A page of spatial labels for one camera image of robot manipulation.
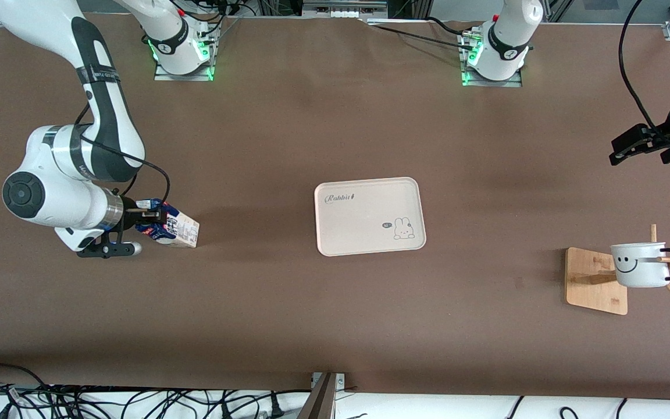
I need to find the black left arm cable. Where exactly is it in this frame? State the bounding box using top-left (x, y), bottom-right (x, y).
top-left (618, 0), bottom-right (658, 132)

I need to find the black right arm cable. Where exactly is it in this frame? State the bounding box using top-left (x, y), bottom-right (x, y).
top-left (79, 135), bottom-right (171, 204)

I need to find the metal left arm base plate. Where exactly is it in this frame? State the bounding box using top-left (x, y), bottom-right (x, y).
top-left (460, 32), bottom-right (523, 88)

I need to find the blue white milk carton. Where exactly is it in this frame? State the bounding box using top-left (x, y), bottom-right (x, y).
top-left (135, 199), bottom-right (200, 249)

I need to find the cream rabbit print tray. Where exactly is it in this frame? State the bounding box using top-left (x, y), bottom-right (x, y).
top-left (314, 177), bottom-right (427, 257)

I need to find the wooden mug stand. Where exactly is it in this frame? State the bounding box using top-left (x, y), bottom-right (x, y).
top-left (565, 224), bottom-right (670, 316)

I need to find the black base cable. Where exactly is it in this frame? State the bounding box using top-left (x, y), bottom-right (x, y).
top-left (425, 16), bottom-right (469, 37)
top-left (195, 0), bottom-right (244, 42)
top-left (370, 22), bottom-right (475, 52)

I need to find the white smiley face cup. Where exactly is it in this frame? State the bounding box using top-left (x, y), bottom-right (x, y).
top-left (610, 242), bottom-right (670, 289)

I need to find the grey power strip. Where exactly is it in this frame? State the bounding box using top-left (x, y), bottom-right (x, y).
top-left (302, 0), bottom-right (389, 21)

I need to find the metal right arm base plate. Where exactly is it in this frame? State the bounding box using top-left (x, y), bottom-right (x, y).
top-left (154, 23), bottom-right (215, 82)

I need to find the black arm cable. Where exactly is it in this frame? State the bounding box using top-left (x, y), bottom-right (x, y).
top-left (618, 0), bottom-right (658, 132)
top-left (79, 135), bottom-right (171, 204)

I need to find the aluminium profile bar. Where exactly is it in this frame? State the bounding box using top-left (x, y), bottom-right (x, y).
top-left (297, 372), bottom-right (338, 419)

